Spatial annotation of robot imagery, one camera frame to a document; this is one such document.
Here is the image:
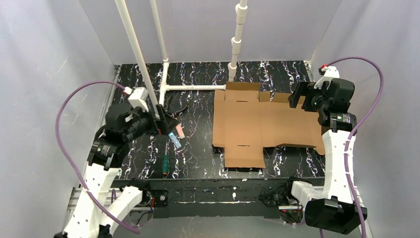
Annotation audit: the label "brown cardboard box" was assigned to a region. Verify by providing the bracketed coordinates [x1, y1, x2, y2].
[212, 82, 325, 168]

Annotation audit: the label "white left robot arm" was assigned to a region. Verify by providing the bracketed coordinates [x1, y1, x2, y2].
[54, 103, 178, 238]

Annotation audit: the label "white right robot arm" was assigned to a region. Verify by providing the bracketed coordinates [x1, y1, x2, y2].
[287, 78, 368, 235]

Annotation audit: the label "light blue marker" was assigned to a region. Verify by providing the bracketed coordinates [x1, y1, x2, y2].
[168, 132, 182, 149]

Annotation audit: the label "orange pink marker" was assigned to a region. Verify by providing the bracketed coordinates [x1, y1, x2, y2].
[176, 124, 185, 139]

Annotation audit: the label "black grey pliers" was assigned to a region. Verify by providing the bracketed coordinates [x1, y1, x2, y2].
[164, 97, 188, 118]

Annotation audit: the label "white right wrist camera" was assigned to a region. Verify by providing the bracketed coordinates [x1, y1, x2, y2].
[314, 64, 340, 89]

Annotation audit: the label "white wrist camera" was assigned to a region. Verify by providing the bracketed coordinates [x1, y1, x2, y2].
[314, 64, 340, 89]
[123, 87, 149, 112]

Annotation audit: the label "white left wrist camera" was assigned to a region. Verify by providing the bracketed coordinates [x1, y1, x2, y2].
[123, 87, 149, 112]

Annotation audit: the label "white PVC pipe frame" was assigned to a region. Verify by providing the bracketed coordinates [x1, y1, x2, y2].
[114, 0, 249, 119]

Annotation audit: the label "green handled screwdriver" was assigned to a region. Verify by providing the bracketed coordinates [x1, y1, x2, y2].
[161, 148, 169, 176]

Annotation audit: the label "black front mounting rail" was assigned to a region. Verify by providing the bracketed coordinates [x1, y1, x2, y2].
[111, 177, 315, 219]

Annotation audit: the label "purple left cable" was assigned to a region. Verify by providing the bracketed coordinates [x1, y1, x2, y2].
[55, 81, 141, 235]

